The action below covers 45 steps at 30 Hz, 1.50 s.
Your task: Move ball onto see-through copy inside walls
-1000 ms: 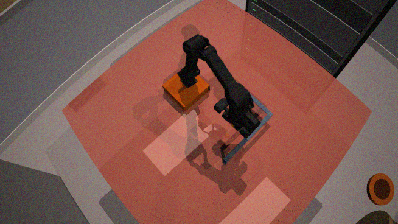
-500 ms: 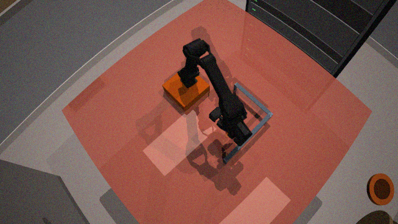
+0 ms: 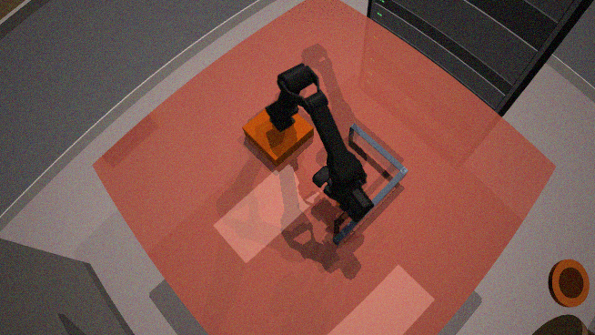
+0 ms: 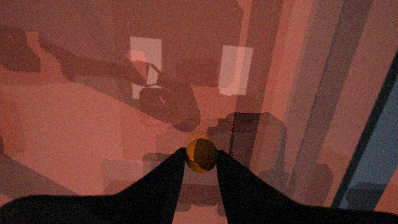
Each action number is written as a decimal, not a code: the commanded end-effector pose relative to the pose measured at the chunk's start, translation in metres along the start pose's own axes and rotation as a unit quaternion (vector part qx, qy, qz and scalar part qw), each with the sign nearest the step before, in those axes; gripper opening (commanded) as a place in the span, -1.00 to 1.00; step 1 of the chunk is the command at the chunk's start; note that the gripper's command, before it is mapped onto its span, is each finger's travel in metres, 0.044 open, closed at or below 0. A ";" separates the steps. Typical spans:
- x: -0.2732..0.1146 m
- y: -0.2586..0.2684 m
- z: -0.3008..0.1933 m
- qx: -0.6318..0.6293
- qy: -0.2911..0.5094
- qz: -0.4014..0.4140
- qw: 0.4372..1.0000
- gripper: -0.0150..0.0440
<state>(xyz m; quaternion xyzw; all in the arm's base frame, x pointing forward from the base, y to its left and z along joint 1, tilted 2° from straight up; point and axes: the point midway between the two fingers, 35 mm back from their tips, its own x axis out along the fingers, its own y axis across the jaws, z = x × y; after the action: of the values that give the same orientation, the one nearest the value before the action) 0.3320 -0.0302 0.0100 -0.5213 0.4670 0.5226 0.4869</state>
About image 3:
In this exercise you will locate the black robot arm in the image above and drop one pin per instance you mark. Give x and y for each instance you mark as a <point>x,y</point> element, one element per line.
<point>345,170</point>

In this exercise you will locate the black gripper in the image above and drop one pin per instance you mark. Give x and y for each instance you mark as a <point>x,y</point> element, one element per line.
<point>320,178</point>

